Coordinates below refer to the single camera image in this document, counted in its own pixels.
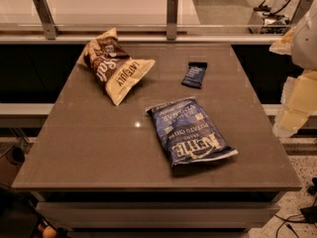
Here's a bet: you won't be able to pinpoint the left metal railing bracket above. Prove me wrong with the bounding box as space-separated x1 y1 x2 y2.
33 0 58 40

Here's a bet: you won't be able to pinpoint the right metal railing bracket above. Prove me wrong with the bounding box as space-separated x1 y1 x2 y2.
290 0 314 27

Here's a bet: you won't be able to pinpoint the brown and cream chip bag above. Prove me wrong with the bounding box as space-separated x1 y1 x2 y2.
82 28 156 106

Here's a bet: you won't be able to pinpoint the small dark blue snack bar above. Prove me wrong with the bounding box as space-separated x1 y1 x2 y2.
181 61 208 88

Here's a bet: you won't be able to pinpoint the glass railing panel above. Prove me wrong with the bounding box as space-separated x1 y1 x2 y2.
0 0 317 35

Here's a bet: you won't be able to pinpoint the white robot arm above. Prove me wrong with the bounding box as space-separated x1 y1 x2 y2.
269 6 317 138

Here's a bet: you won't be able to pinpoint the orange round objects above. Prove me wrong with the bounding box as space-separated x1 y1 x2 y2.
38 224 57 238

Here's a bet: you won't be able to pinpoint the brown table frame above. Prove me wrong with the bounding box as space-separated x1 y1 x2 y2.
37 201 279 230

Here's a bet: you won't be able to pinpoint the white machine with cables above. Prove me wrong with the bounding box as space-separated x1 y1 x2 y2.
248 0 294 35

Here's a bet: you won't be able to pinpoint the black cables on floor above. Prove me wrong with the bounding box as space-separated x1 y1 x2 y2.
273 177 317 238

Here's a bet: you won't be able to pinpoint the blue Kettle chip bag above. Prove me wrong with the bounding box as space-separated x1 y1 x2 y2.
146 97 238 167

